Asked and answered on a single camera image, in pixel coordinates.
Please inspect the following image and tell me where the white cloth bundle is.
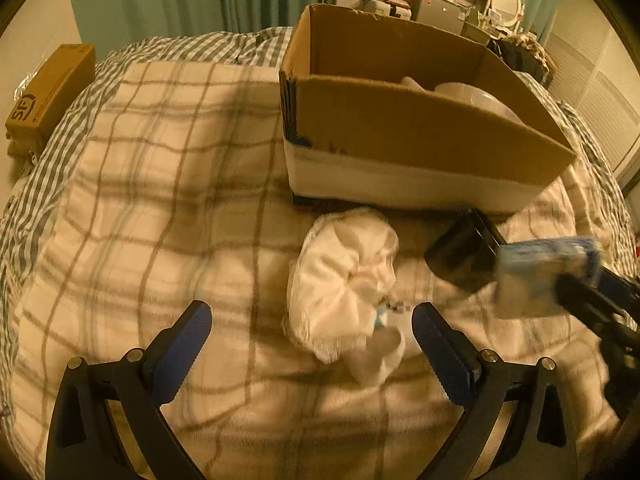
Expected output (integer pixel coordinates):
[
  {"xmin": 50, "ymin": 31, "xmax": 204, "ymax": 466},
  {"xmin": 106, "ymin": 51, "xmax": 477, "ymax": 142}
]
[{"xmin": 282, "ymin": 208, "xmax": 417, "ymax": 389}]

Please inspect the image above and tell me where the beige plaid blanket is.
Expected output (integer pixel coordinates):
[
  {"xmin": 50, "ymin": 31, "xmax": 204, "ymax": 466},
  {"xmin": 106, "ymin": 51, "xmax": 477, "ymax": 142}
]
[{"xmin": 9, "ymin": 62, "xmax": 626, "ymax": 480}]

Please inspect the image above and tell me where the white louvred wardrobe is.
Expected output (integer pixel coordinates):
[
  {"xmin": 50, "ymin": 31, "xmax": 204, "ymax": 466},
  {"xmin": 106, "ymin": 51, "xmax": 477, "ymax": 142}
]
[{"xmin": 544, "ymin": 0, "xmax": 640, "ymax": 183}]

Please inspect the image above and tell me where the black glossy case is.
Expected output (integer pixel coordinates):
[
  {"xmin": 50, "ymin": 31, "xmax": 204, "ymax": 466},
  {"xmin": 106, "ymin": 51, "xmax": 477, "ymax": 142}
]
[{"xmin": 423, "ymin": 208, "xmax": 507, "ymax": 294}]

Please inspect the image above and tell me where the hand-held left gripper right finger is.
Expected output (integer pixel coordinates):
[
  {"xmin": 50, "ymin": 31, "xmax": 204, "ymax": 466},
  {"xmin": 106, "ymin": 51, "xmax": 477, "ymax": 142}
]
[{"xmin": 411, "ymin": 302, "xmax": 579, "ymax": 480}]

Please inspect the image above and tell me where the blue and white packet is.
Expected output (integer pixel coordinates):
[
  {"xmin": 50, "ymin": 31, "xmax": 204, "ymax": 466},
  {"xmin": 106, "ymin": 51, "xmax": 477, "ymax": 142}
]
[{"xmin": 492, "ymin": 236, "xmax": 603, "ymax": 320}]

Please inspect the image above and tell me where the small brown cardboard box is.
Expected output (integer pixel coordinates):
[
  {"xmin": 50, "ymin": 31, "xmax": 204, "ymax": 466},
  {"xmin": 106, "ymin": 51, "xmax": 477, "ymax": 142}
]
[{"xmin": 5, "ymin": 43, "xmax": 97, "ymax": 142}]

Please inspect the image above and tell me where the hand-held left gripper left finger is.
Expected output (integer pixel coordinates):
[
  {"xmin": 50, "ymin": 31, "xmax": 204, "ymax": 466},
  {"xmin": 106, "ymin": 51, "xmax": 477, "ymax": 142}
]
[{"xmin": 46, "ymin": 300, "xmax": 213, "ymax": 480}]

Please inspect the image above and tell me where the white oval mirror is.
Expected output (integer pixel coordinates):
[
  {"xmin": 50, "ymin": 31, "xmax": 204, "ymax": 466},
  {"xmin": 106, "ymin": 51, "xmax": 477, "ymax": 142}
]
[{"xmin": 486, "ymin": 0, "xmax": 527, "ymax": 32}]

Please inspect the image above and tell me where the dark bag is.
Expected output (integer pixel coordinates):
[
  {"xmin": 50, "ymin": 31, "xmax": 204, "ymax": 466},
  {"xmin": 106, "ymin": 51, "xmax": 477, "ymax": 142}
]
[{"xmin": 487, "ymin": 35, "xmax": 553, "ymax": 83}]

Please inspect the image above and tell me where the clear plastic container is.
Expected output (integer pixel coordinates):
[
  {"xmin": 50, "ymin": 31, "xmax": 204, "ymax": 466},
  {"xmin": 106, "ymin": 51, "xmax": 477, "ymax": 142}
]
[{"xmin": 400, "ymin": 76, "xmax": 526, "ymax": 127}]

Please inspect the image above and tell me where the grey gingham duvet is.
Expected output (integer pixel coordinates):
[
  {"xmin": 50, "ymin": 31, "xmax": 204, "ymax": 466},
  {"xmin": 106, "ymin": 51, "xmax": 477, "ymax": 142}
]
[{"xmin": 0, "ymin": 27, "xmax": 638, "ymax": 411}]

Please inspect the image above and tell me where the grey cabinet box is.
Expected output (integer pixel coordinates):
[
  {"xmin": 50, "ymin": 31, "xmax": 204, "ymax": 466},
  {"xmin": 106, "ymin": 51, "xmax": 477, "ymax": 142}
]
[{"xmin": 414, "ymin": 0, "xmax": 483, "ymax": 27}]

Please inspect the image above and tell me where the white desktop device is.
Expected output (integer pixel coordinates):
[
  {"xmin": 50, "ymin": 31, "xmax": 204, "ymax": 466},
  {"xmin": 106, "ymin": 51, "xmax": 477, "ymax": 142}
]
[{"xmin": 361, "ymin": 0, "xmax": 417, "ymax": 22}]

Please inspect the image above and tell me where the large cardboard box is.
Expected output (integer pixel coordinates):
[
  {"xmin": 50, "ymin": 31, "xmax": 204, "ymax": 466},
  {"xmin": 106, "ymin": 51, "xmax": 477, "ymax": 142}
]
[{"xmin": 278, "ymin": 4, "xmax": 578, "ymax": 217}]

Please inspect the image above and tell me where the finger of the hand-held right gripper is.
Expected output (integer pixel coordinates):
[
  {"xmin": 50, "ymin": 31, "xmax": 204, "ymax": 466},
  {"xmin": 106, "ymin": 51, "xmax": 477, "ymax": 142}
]
[
  {"xmin": 595, "ymin": 259, "xmax": 640, "ymax": 311},
  {"xmin": 554, "ymin": 271, "xmax": 640, "ymax": 358}
]

